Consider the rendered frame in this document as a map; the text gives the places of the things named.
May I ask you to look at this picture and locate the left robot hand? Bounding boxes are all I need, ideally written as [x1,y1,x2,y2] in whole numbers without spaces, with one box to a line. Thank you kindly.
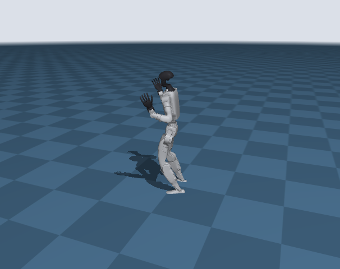
[140,93,154,112]

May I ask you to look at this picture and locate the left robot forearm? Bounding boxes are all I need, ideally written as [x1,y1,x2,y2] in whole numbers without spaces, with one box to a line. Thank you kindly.
[149,109,171,122]

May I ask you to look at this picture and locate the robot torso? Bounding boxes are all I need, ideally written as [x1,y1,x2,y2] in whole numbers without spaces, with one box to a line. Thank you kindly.
[162,87,180,137]

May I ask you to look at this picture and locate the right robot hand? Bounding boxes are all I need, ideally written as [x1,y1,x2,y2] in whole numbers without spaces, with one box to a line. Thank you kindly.
[152,77,163,95]

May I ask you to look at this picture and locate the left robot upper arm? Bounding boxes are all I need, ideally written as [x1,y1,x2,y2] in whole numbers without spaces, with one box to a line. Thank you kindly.
[161,94,172,123]

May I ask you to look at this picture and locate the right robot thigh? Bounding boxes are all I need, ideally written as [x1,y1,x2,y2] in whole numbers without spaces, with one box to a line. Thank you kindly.
[167,138,176,162]

